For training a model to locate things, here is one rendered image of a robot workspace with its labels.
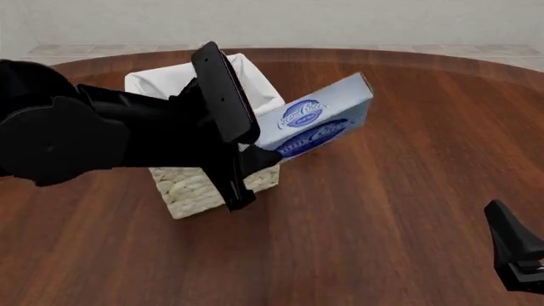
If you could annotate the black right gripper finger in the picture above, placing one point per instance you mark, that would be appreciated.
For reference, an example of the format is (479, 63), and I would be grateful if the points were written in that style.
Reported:
(512, 229)

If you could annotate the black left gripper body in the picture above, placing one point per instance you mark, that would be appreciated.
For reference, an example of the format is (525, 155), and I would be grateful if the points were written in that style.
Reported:
(231, 188)

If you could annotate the woven basket with white lining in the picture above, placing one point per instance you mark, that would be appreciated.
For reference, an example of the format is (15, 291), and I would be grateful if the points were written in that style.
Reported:
(191, 191)

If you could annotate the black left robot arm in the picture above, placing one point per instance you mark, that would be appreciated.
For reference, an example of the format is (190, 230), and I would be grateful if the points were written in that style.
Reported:
(64, 137)

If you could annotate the blue cream cheese box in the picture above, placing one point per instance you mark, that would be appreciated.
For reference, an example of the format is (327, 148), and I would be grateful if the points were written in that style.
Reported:
(323, 108)

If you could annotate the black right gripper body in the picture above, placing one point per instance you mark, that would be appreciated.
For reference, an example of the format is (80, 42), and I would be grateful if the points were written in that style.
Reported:
(525, 277)

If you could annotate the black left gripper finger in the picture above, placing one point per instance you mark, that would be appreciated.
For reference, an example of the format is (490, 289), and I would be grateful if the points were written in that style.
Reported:
(259, 157)

